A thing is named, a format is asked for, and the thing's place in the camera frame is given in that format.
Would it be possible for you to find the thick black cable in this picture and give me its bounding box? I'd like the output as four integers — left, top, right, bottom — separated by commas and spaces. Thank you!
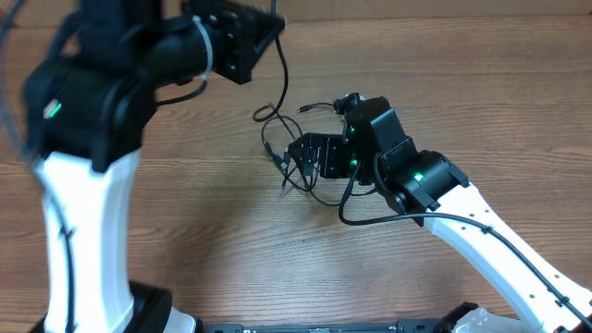
252, 0, 290, 124

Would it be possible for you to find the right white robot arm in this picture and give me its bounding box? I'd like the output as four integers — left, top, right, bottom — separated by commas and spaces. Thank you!
287, 94, 591, 332

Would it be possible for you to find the thin black USB cable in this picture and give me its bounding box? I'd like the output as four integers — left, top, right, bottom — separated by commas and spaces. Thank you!
261, 102, 378, 208

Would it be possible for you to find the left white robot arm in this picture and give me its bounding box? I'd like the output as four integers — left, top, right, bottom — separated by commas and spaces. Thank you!
1, 0, 285, 332

